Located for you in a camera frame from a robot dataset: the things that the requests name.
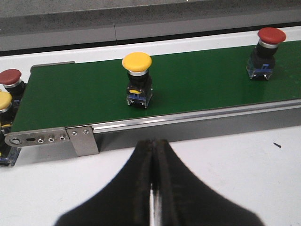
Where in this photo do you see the yellow mushroom push button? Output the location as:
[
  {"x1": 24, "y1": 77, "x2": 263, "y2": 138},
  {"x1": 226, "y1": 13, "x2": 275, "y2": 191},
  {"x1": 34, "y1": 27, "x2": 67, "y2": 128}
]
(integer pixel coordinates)
[
  {"x1": 0, "y1": 90, "x2": 21, "y2": 167},
  {"x1": 122, "y1": 52, "x2": 153, "y2": 109}
]

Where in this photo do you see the grey stone counter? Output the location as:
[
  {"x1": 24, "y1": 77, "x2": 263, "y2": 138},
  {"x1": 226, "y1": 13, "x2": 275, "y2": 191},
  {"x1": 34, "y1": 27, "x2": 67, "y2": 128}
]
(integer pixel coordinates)
[{"x1": 0, "y1": 0, "x2": 301, "y2": 52}]

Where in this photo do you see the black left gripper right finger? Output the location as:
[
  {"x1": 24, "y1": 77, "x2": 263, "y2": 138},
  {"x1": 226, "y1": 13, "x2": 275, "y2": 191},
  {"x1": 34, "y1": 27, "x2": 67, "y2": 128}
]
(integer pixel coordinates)
[{"x1": 152, "y1": 140, "x2": 263, "y2": 226}]

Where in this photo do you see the aluminium conveyor frame rail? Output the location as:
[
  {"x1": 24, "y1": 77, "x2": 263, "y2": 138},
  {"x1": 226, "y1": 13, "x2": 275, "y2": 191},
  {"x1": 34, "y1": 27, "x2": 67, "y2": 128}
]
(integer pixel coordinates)
[{"x1": 5, "y1": 99, "x2": 301, "y2": 156}]

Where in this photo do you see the green conveyor belt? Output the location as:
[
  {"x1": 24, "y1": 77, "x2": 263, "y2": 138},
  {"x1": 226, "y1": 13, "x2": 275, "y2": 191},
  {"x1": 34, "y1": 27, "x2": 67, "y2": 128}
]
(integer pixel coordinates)
[{"x1": 12, "y1": 41, "x2": 301, "y2": 132}]

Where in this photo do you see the red mushroom push button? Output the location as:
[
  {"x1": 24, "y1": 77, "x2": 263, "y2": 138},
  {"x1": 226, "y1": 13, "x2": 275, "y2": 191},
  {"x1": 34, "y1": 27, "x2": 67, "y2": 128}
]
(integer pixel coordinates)
[
  {"x1": 0, "y1": 69, "x2": 26, "y2": 107},
  {"x1": 246, "y1": 27, "x2": 286, "y2": 81}
]

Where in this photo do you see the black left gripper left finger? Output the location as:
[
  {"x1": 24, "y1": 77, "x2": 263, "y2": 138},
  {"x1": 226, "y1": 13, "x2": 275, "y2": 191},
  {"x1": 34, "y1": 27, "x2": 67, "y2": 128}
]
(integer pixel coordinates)
[{"x1": 56, "y1": 140, "x2": 152, "y2": 226}]

